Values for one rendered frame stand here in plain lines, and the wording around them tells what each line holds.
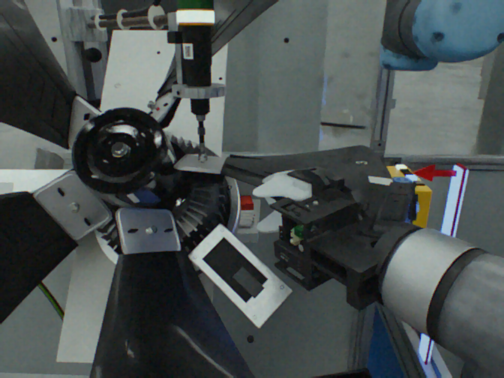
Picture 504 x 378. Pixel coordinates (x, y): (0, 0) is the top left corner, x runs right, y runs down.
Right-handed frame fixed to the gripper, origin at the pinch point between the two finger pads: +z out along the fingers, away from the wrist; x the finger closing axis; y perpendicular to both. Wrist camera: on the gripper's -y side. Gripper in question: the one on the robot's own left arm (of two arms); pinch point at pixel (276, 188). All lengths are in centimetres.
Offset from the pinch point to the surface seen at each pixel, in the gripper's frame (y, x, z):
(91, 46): 1, -15, 70
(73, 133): 16.6, -5.8, 27.1
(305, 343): -48, 98, 54
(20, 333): 41, 88, 121
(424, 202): -38.9, 17.2, 4.9
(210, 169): 4.8, -2.0, 7.4
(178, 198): 7.0, 4.0, 14.7
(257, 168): -0.8, -1.2, 4.9
